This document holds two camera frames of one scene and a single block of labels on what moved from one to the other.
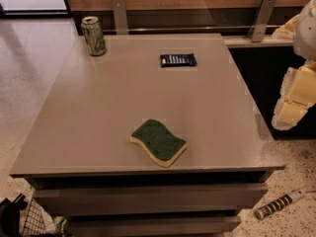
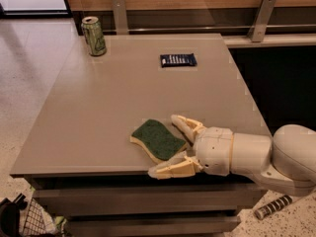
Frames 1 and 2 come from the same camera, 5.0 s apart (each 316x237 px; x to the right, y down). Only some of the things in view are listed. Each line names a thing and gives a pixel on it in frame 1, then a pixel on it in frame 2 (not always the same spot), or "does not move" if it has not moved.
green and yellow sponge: x=161 y=144 does not move
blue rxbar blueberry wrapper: x=177 y=59 does not move
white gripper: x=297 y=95 -> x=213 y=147
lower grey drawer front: x=152 y=226 does not move
